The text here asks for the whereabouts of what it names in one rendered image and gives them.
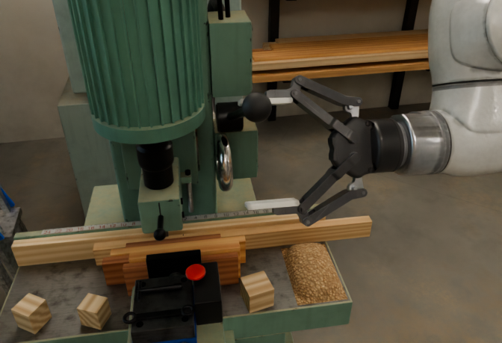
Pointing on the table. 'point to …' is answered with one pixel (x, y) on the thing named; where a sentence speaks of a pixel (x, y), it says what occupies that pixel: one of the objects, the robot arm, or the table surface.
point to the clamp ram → (171, 263)
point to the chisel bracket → (161, 204)
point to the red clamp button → (195, 272)
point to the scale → (140, 223)
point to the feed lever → (231, 119)
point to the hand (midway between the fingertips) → (250, 154)
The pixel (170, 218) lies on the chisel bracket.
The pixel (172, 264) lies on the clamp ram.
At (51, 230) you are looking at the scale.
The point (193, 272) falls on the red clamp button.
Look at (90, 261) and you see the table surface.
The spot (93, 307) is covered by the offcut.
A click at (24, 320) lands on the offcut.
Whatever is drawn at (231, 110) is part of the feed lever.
